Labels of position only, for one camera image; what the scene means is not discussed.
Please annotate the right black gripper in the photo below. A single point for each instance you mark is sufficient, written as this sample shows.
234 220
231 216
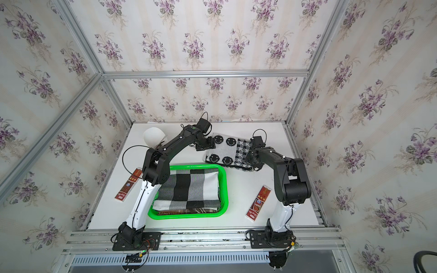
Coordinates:
248 161

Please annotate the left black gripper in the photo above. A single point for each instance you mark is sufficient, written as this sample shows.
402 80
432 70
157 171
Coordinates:
211 144

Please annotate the white black smiley scarf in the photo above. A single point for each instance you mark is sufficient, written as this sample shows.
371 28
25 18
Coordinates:
229 152

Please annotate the black grey checked scarf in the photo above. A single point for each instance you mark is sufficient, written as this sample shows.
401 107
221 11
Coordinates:
188 189

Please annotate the brown plaid scarf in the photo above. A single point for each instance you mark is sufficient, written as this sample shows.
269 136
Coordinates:
187 211

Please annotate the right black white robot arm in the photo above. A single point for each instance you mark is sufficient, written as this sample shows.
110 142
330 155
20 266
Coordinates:
291 184

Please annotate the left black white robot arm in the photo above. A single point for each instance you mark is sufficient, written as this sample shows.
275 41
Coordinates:
156 171

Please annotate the red packet on right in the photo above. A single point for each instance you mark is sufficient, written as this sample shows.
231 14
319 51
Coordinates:
258 203

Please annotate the red packet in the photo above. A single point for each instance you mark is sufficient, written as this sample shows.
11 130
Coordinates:
123 193
258 203

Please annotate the white cup with utensils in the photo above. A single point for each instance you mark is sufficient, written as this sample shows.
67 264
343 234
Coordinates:
154 137

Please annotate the red packet on left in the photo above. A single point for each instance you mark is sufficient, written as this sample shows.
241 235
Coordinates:
123 193

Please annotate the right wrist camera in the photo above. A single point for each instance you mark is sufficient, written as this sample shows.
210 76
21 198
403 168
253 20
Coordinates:
257 142

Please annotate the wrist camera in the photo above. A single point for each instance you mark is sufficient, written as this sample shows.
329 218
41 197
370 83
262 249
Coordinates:
257 142
204 126

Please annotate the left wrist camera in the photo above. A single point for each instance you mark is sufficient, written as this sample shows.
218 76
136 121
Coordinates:
204 126

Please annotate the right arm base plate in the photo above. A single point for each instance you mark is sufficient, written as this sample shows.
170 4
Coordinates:
261 239

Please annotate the aluminium front rail frame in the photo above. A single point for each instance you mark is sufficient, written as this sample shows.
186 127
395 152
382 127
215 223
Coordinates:
177 247

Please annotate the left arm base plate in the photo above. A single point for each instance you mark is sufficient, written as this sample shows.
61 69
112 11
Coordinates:
145 241

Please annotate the small circuit board with wires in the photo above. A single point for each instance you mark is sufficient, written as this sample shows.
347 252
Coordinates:
134 258

